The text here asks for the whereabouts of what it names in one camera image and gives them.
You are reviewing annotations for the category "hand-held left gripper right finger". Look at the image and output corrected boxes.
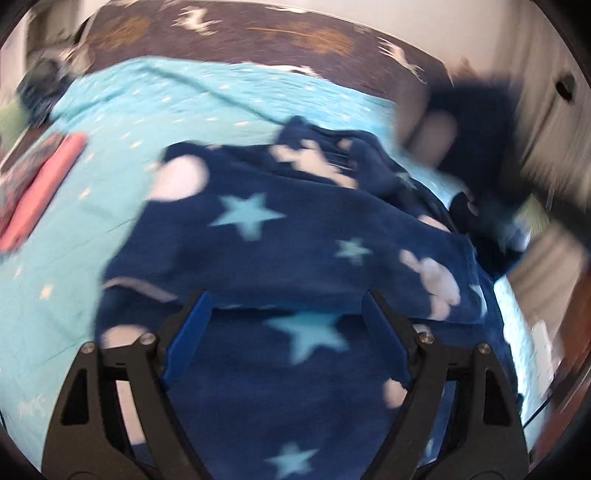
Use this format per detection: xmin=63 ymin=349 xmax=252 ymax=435
xmin=361 ymin=291 xmax=529 ymax=480

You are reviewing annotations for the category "pink folded cloth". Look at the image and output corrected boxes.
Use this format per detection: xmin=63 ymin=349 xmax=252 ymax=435
xmin=0 ymin=133 xmax=88 ymax=252

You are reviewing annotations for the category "dark cloth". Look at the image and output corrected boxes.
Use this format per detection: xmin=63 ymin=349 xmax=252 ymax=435
xmin=18 ymin=55 xmax=70 ymax=123

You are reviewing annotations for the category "light blue quilted blanket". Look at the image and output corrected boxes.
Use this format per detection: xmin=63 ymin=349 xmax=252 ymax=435
xmin=0 ymin=55 xmax=555 ymax=462

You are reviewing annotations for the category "navy star-print fleece garment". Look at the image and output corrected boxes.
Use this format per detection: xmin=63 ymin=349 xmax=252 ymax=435
xmin=95 ymin=115 xmax=522 ymax=480

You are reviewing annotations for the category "white cabinet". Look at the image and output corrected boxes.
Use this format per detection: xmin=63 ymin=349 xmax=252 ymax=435
xmin=499 ymin=23 xmax=591 ymax=185

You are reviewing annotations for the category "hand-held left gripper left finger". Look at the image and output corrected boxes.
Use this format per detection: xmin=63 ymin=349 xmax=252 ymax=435
xmin=41 ymin=290 xmax=213 ymax=480

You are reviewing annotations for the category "patterned folded cloth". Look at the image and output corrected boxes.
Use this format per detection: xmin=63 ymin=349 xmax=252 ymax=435
xmin=0 ymin=131 xmax=65 ymax=232

